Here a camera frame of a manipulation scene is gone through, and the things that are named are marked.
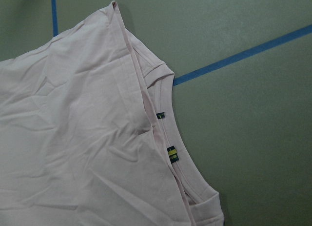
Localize pink Snoopy t-shirt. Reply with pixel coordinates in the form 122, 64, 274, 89
0, 1, 224, 226

